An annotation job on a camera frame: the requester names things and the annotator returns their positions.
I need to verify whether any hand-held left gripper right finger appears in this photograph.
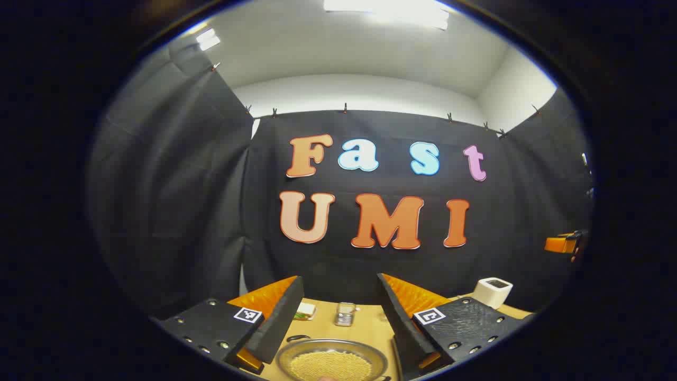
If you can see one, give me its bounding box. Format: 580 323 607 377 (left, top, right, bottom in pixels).
376 273 528 380

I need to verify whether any pile of soybeans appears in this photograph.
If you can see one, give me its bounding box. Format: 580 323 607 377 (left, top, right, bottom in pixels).
289 351 373 381

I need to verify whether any white toaster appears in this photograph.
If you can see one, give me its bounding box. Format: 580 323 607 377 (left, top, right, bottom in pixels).
473 277 514 310

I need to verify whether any steel pot with black handle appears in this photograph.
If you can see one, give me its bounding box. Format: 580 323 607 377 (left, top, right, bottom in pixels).
275 334 392 381

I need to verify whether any ceiling light panel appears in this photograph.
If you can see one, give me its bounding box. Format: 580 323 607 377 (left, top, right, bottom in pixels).
323 0 451 31
195 29 222 52

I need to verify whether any wire mesh basket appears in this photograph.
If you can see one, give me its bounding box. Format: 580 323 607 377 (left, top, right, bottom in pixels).
335 302 356 327

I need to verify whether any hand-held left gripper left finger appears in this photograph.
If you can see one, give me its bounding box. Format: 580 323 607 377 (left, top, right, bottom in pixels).
158 275 306 375

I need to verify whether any black backdrop cloth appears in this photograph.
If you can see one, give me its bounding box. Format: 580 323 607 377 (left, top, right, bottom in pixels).
87 40 596 320

